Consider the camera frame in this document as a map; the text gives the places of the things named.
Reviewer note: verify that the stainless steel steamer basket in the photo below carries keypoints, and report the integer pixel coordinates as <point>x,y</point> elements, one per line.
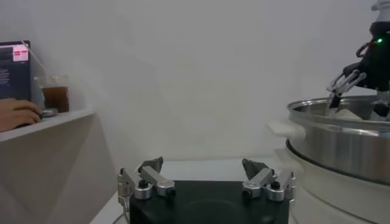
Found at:
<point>335,146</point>

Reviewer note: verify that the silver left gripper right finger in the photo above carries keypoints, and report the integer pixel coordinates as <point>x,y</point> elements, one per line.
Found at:
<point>259,179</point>

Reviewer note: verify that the round dark metal disc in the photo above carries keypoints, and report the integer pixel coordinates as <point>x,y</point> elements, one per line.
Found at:
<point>48,113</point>

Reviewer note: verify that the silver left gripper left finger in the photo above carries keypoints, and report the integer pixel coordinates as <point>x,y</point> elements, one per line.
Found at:
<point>155,179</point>

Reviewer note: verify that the steel steamer pot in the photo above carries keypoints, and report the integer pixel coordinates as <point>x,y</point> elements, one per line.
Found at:
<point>329,201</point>

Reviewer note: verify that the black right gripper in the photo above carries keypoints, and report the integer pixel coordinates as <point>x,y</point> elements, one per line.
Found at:
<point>379,67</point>

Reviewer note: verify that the bare person hand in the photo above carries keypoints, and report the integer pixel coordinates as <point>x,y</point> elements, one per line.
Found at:
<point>16,114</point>

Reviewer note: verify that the plastic cup of iced coffee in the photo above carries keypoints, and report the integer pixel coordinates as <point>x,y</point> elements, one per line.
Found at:
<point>55,97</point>

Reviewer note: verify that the white steamed baozi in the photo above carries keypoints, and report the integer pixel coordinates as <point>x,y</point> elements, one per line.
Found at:
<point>345,115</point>

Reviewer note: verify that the white side desk with cup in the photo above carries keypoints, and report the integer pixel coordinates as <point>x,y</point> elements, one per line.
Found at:
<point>45,170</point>

